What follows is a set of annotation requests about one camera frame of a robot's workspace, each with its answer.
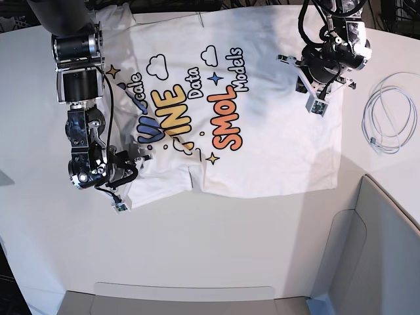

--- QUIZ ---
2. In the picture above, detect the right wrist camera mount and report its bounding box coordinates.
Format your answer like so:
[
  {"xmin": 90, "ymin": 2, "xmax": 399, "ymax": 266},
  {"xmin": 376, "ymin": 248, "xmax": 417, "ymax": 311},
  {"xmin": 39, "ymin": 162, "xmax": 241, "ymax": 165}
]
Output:
[{"xmin": 94, "ymin": 153, "xmax": 152, "ymax": 213}]

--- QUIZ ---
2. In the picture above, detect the grey partition panel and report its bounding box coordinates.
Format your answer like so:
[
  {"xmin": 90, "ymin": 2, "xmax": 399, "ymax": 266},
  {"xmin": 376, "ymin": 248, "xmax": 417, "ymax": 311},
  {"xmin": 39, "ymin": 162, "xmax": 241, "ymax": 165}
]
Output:
[{"xmin": 306, "ymin": 175, "xmax": 419, "ymax": 314}]

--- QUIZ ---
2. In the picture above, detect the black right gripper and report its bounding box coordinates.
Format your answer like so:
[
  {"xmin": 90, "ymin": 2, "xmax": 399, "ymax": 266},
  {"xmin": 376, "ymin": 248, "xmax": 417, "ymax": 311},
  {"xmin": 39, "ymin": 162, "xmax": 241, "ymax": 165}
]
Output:
[{"xmin": 113, "ymin": 149, "xmax": 144, "ymax": 184}]

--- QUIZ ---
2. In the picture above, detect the white printed t-shirt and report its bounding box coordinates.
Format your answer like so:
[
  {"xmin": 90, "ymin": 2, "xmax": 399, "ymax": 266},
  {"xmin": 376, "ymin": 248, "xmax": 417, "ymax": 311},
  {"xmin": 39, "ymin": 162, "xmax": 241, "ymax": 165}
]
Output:
[{"xmin": 96, "ymin": 5, "xmax": 343, "ymax": 207}]

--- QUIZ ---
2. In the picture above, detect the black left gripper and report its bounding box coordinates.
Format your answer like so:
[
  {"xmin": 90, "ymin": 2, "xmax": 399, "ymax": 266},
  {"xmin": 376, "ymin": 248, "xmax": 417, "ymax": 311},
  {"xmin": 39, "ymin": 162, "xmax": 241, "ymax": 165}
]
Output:
[{"xmin": 295, "ymin": 66, "xmax": 341, "ymax": 95}]

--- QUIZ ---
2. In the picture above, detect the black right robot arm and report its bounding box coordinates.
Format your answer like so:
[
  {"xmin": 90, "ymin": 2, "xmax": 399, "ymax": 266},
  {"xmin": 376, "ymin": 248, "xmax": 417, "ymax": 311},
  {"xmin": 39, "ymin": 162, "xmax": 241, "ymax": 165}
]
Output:
[{"xmin": 28, "ymin": 1, "xmax": 138, "ymax": 190}]

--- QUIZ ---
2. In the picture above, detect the coiled white cable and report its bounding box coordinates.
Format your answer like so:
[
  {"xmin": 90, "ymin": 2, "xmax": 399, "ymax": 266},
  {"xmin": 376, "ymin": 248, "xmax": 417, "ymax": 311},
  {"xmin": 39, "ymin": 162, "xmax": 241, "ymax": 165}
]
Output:
[{"xmin": 361, "ymin": 72, "xmax": 419, "ymax": 154}]

